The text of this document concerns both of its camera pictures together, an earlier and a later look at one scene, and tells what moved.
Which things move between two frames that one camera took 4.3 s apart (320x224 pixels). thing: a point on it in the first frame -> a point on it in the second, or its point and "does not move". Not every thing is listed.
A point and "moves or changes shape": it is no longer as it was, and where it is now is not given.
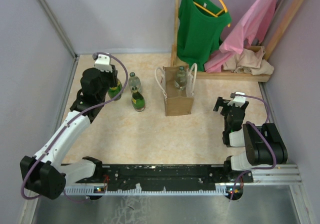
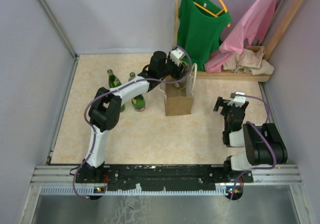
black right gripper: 222,102 does not move
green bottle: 113,91 moves or changes shape
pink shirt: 253,27 does not move
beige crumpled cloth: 248,61 does not move
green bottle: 138,99 does not move
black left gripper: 112,75 -> 178,74
